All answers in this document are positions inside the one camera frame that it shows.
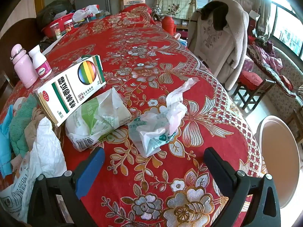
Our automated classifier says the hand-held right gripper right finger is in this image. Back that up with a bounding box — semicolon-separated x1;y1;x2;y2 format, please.
204;147;281;227

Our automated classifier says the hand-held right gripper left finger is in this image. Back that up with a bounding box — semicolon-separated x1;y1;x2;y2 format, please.
28;147;106;227

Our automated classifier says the green white plastic bag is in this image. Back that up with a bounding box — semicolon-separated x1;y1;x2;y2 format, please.
65;87;132;152

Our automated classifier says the beige round trash bin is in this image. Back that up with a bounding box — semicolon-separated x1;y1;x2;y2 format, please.
256;115;301;210

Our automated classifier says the white plastic bag with barcode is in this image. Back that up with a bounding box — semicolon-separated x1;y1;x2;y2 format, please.
0;117;68;223

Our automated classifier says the white teal plastic bag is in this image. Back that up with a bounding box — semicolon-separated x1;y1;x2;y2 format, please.
128;77;199;158

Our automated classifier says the teal towel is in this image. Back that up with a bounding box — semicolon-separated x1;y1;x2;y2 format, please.
9;95;39;158

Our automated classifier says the dark wooden stool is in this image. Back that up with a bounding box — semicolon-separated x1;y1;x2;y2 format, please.
233;76;276;110

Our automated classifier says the white medicine box rainbow circle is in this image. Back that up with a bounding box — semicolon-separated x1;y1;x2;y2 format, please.
33;54;106;127

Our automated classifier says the light wooden chair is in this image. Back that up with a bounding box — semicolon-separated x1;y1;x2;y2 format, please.
291;109;303;145

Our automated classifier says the light blue packet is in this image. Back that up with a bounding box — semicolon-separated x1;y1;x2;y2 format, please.
0;104;13;176

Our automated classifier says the red cushion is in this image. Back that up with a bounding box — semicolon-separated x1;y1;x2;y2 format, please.
238;70;264;91

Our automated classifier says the red floral tablecloth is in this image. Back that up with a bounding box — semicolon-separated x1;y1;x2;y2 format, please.
0;6;268;227

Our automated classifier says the floral sofa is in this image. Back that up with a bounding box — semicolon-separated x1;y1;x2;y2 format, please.
246;45;303;123

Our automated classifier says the cream fleece coat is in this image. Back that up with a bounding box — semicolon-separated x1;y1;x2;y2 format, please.
187;0;250;91

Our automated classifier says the white pill bottle pink label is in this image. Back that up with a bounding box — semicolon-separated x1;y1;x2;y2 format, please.
28;45;52;80

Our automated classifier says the purple clothes pile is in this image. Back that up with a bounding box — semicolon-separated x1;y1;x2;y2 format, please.
252;37;283;74

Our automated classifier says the red plastic basin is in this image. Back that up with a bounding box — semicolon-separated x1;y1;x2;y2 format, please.
41;13;74;37

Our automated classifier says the red thermos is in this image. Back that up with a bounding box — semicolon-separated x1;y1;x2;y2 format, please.
162;14;177;35

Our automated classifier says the window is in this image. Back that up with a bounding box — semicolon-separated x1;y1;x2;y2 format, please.
270;0;303;59

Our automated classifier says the round dark wooden board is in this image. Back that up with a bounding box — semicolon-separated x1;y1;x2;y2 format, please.
0;16;45;52

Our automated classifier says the white red plastic bag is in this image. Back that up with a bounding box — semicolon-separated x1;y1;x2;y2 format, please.
72;5;98;23

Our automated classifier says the checkered floral cover cloth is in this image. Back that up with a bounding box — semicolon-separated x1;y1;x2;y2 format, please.
153;0;198;20

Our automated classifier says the cardboard box with label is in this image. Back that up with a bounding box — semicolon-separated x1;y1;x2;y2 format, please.
121;0;146;11

